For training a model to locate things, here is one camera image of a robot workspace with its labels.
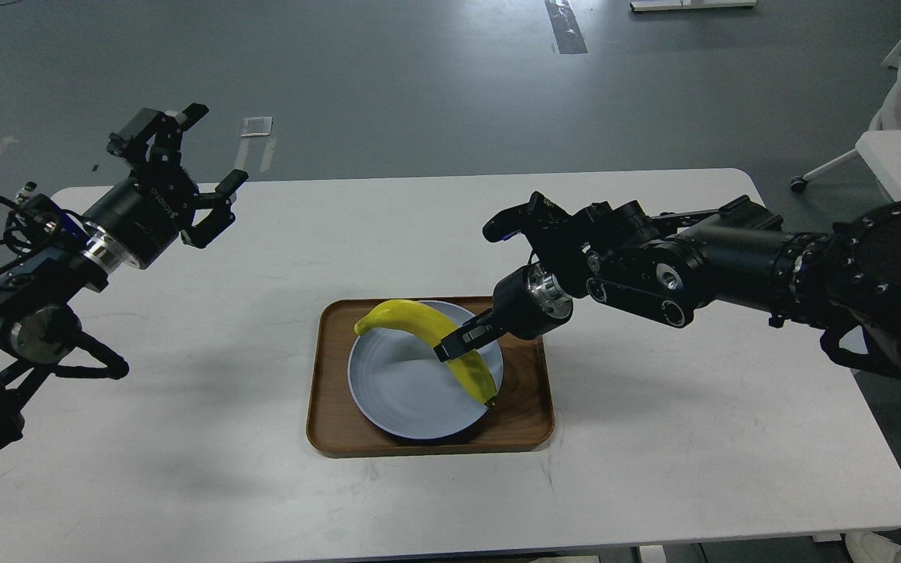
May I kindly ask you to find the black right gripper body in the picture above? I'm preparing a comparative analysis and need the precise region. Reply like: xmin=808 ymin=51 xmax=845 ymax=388
xmin=491 ymin=264 xmax=573 ymax=341

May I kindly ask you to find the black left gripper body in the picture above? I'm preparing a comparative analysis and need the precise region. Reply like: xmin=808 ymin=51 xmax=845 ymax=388
xmin=84 ymin=178 xmax=198 ymax=270

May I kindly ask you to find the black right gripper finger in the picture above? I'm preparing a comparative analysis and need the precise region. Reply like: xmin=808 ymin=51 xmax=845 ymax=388
xmin=453 ymin=309 xmax=497 ymax=339
xmin=433 ymin=321 xmax=507 ymax=363

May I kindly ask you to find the brown wooden tray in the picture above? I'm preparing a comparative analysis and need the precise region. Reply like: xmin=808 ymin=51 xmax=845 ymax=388
xmin=305 ymin=299 xmax=555 ymax=457

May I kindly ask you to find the light blue plate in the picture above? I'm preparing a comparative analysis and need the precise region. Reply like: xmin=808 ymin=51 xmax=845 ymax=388
xmin=347 ymin=300 xmax=504 ymax=439

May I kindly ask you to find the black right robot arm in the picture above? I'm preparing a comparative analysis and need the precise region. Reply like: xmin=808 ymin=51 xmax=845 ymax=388
xmin=433 ymin=192 xmax=901 ymax=378

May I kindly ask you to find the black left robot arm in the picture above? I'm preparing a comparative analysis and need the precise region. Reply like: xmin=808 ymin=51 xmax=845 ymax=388
xmin=0 ymin=103 xmax=248 ymax=450

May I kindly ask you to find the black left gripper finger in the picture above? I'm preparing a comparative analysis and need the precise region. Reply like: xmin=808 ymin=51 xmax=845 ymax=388
xmin=107 ymin=103 xmax=210 ymax=188
xmin=180 ymin=170 xmax=248 ymax=249

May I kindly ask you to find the white shoe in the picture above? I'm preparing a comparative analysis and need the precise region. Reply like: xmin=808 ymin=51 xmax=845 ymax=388
xmin=844 ymin=533 xmax=901 ymax=562

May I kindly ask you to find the yellow banana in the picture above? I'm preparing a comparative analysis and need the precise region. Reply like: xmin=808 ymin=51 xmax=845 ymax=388
xmin=353 ymin=299 xmax=498 ymax=407

